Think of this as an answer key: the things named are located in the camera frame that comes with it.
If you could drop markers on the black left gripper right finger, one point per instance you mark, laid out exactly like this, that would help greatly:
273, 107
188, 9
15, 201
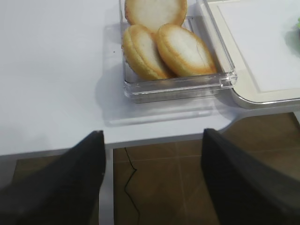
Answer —
245, 191

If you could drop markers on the white serving tray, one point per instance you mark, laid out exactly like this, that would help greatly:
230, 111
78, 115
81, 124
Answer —
246, 93

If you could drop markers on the clear plastic bun container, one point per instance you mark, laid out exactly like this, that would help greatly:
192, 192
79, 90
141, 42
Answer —
200, 21

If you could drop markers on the white paper tray liner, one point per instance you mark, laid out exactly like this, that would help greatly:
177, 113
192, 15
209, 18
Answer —
268, 37

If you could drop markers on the front right bun half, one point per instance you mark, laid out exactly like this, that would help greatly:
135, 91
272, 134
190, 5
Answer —
184, 52

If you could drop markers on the front left bun half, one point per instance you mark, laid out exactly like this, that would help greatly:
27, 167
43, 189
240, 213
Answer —
141, 53

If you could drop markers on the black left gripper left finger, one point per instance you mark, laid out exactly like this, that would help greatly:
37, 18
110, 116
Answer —
63, 193

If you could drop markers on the back bun half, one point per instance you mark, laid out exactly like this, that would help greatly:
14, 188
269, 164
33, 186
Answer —
154, 13

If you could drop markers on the bun half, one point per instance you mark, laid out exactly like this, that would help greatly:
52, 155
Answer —
154, 13
141, 53
184, 52

